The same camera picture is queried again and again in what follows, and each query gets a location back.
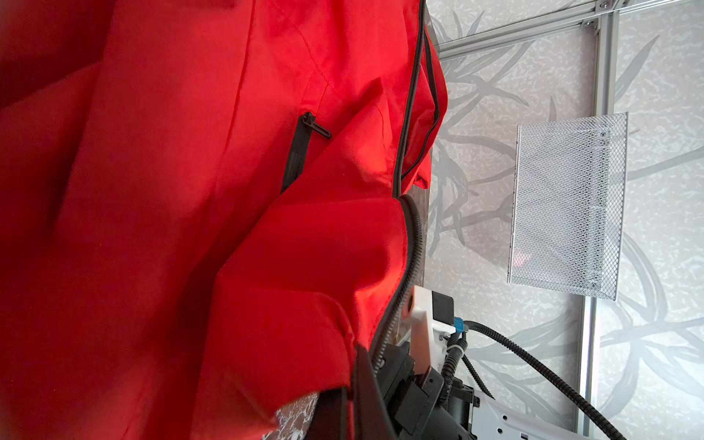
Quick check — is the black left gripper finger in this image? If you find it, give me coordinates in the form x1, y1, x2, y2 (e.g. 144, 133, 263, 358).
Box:
304, 345, 398, 440

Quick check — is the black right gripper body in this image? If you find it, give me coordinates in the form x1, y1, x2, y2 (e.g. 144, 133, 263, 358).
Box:
378, 343, 476, 440

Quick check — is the red jacket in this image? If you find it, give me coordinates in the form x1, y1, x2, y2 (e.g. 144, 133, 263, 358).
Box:
1, 1, 447, 439

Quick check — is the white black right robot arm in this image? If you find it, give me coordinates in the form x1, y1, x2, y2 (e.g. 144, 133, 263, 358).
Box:
378, 343, 582, 440

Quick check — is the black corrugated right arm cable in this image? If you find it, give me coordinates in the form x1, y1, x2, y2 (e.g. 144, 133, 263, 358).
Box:
439, 320, 628, 440

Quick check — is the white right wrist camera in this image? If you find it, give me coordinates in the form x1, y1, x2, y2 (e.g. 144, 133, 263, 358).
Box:
401, 285, 457, 375

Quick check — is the white wire mesh basket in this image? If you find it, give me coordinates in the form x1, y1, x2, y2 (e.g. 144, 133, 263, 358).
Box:
507, 113, 629, 301

